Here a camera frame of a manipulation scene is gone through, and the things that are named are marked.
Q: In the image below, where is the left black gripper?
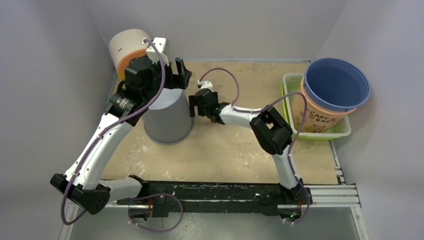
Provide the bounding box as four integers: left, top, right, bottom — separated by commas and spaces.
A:
143, 57, 191, 102

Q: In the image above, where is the large grey plastic bucket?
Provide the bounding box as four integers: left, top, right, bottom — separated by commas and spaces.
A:
141, 88, 194, 145

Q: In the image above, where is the orange capybara bucket blue rim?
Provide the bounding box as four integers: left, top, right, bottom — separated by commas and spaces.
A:
290, 57, 371, 133

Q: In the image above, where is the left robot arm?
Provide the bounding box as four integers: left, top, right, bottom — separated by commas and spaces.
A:
50, 55, 192, 215

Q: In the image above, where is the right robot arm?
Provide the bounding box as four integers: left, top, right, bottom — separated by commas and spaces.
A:
188, 89, 311, 204

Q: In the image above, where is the white mini drawer cabinet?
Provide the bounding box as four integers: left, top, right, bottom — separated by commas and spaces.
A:
108, 29, 152, 80

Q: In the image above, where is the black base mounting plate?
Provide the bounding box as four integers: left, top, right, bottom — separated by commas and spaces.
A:
116, 180, 312, 218

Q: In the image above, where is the green white plastic basket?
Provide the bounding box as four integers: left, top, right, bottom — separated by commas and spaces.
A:
281, 72, 352, 141

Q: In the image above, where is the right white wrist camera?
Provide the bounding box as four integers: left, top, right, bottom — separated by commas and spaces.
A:
196, 80, 213, 91

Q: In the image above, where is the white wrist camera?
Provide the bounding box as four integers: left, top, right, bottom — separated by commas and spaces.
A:
142, 37, 169, 66
196, 80, 213, 91

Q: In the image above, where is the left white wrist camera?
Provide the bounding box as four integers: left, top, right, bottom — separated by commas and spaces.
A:
142, 37, 169, 66

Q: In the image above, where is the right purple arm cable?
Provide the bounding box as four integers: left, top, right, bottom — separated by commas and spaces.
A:
198, 67, 313, 200

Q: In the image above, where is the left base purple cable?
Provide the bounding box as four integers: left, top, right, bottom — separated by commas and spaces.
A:
127, 192, 184, 233

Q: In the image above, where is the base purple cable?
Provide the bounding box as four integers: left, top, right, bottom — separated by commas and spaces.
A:
282, 188, 314, 226
127, 192, 184, 233

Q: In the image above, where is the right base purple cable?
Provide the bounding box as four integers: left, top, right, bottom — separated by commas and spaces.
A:
282, 188, 314, 226

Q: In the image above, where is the aluminium frame rail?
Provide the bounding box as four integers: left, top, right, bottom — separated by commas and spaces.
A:
58, 140, 370, 240

